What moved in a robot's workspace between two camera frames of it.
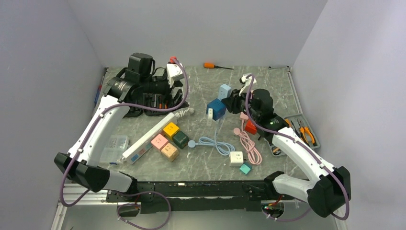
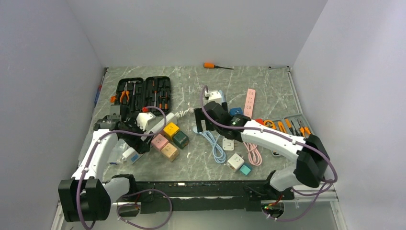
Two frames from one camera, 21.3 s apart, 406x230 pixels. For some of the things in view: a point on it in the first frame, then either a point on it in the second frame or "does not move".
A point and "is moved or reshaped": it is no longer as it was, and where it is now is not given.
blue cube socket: [219, 109] is moved or reshaped
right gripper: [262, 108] → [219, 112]
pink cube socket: [159, 142] does not move
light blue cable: [223, 149] is moved or reshaped
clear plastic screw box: [113, 154] does not move
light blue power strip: [225, 91] is moved or reshaped
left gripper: [176, 84] → [143, 146]
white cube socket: [236, 159] is moved or reshaped
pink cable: [248, 142] does not move
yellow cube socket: [169, 129] does not move
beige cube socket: [170, 152] does not move
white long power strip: [246, 82] → [214, 96]
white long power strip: [144, 145] does not move
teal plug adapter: [245, 168] does not move
